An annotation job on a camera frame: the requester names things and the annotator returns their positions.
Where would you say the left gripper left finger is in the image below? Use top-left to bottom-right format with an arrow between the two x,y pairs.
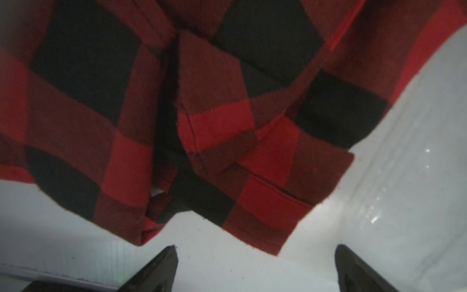
117,245 -> 178,292

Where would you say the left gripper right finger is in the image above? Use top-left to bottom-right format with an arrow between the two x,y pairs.
334,244 -> 398,292

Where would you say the clear plastic vacuum bag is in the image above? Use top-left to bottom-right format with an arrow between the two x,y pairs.
341,28 -> 467,292

